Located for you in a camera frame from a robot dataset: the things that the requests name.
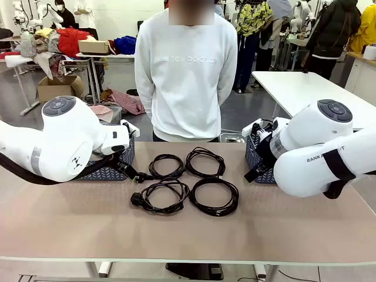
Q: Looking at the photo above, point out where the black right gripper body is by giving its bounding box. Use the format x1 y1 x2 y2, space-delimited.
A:
253 137 277 170

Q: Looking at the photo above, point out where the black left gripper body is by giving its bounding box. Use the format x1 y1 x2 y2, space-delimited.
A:
113 155 132 174

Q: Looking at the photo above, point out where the small black power cable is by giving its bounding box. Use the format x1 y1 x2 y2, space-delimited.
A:
136 153 186 182

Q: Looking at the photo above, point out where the large black power cable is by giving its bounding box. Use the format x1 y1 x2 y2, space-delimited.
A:
130 177 189 214

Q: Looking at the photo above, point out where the thin black cable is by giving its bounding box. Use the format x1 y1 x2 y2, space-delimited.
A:
185 146 226 180

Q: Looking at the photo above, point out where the thick black cable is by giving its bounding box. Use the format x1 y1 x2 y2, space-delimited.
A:
189 177 240 219

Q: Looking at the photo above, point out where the blue-grey plastic basket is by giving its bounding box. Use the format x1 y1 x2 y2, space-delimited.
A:
75 133 136 182
245 135 278 185

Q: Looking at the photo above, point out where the red checkered cloth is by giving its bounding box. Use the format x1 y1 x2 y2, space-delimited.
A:
100 89 147 116

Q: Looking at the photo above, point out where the white side table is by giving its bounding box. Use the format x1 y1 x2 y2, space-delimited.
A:
251 71 376 132

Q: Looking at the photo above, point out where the person in white sweatshirt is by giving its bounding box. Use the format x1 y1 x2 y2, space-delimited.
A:
134 0 239 143

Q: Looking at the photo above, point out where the open cardboard box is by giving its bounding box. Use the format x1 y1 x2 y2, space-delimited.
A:
36 75 86 104

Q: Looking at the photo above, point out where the white table with clothes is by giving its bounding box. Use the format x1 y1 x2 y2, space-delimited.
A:
75 52 136 105

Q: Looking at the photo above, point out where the blue garment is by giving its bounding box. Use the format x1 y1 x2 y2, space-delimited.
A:
113 35 137 55

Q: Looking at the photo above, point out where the closed cardboard box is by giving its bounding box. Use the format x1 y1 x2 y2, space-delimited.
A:
78 39 111 55

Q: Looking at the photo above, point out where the wooden counter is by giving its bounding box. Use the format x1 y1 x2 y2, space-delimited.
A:
344 43 376 92

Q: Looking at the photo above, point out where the red garment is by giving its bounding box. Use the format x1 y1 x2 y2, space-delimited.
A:
56 26 96 54

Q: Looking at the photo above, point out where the person in yellow patterned jacket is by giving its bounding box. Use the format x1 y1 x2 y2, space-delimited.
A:
236 0 274 93

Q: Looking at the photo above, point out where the black chair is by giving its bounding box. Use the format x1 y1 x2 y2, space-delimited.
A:
136 19 152 39

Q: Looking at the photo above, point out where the person in black jacket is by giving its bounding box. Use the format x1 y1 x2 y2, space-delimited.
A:
305 0 362 82

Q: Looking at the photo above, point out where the patterned cloth pile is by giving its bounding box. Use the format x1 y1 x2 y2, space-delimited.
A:
19 28 64 80

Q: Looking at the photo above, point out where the white ironing table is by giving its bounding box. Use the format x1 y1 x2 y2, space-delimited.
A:
4 54 42 116

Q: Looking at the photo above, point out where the person in white shirt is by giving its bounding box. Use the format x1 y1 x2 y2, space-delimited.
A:
73 0 99 41

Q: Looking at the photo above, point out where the person in black top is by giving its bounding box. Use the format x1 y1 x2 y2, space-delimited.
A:
51 0 76 30

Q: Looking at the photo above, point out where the person in yellow coat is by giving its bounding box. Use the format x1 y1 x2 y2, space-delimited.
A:
348 4 376 52

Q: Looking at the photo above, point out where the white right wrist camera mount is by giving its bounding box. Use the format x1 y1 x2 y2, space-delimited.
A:
242 118 276 139

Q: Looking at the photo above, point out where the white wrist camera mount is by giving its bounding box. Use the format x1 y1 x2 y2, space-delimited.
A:
242 118 276 139
119 119 140 139

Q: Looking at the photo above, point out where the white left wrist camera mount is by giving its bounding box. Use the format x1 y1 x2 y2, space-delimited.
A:
119 119 140 139

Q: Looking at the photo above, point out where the black right arm hose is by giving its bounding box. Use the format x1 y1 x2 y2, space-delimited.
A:
322 148 376 200

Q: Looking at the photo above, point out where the black arm hose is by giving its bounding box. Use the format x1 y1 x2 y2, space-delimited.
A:
0 152 118 186
322 148 376 200

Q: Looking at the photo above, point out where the black left arm hose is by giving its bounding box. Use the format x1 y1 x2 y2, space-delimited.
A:
0 152 118 186

